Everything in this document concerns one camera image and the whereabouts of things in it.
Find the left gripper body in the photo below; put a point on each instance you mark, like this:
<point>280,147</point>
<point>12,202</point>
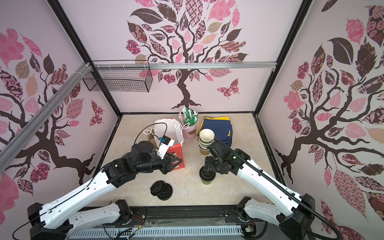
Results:
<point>155,163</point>

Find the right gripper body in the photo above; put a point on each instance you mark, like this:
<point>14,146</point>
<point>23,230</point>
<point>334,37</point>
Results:
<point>213,164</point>

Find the black coffee cup lid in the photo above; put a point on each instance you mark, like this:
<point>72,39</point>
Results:
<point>205,173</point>
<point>166,193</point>
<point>157,188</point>

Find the green paper coffee cup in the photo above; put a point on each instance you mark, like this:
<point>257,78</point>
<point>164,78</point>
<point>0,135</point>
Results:
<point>207,181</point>

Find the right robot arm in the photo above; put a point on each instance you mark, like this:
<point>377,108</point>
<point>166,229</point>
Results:
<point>289,210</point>

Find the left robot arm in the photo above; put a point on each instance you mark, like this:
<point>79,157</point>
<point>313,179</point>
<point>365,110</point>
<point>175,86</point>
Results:
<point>59,219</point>

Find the brown cardboard cup carrier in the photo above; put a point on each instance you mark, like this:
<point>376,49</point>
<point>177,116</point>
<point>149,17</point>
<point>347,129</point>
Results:
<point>152,140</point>

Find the blue napkin stack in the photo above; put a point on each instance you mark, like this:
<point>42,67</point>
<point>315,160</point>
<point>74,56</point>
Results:
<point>223,130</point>

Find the red white paper gift bag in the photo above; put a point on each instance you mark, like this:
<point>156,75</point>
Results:
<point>172,129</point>

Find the stack of green paper cups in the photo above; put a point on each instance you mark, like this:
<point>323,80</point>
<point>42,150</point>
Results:
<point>206,138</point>

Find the yellow napkin stack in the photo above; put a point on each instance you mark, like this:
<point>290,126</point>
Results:
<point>218,118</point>

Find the pink cup of straws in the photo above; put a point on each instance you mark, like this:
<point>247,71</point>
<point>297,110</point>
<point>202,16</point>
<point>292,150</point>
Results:
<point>189,118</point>

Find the aluminium crossbar back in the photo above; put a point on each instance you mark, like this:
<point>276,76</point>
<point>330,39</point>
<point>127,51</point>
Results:
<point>183,66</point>

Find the aluminium bar left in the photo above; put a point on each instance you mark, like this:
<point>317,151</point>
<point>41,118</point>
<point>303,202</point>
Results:
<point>11,150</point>

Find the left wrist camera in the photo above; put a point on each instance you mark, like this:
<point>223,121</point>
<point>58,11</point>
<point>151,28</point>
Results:
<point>165,144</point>

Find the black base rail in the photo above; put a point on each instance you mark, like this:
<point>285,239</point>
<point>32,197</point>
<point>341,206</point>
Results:
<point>188,216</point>

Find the white slotted cable duct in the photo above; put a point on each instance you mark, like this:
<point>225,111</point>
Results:
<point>156,232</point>

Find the black wire basket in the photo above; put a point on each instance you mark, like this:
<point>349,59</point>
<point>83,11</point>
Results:
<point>128,76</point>

